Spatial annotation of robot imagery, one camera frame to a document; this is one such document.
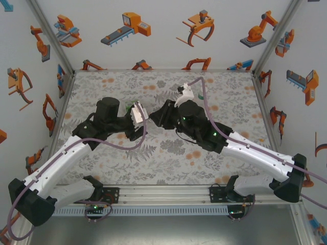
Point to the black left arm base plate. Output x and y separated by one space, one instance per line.
113 194

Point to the clear bottle light green label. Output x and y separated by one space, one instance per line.
130 107

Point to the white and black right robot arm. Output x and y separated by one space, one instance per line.
255 155

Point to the aluminium frame post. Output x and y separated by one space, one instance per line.
275 38
52 38

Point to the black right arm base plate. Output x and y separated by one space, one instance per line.
215 195

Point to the small controller circuit board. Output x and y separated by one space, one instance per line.
236 211
94 208

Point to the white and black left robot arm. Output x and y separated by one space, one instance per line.
56 163

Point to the floral patterned table mat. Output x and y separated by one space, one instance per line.
143 166

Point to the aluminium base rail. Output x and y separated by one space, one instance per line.
163 195

